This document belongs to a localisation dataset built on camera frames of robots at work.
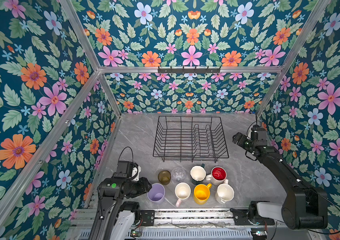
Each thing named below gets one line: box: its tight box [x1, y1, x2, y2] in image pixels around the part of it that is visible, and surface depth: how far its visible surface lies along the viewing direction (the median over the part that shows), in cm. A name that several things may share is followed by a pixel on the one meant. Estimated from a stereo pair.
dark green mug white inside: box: [190, 163, 207, 185], surface depth 82 cm
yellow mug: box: [193, 183, 212, 205], surface depth 78 cm
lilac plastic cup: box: [147, 183, 166, 205], surface depth 74 cm
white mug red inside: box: [205, 166, 227, 186], surface depth 84 cm
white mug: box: [215, 179, 235, 204], surface depth 80 cm
